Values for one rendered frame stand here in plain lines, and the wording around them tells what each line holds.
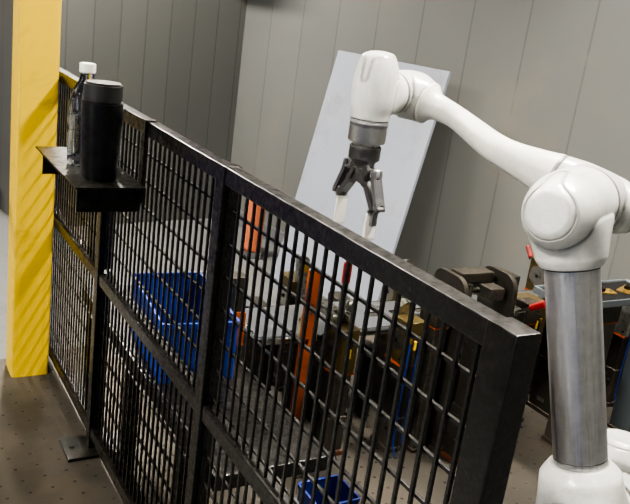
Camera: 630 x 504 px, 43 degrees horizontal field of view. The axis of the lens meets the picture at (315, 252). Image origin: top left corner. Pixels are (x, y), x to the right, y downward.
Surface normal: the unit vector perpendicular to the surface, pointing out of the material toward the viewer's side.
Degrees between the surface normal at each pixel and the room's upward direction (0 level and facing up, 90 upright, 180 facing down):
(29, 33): 90
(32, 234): 90
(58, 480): 0
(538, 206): 84
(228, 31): 90
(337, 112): 78
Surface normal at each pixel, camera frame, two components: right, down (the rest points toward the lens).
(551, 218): -0.60, 0.04
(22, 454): 0.13, -0.95
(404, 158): -0.74, -0.11
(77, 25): 0.61, 0.30
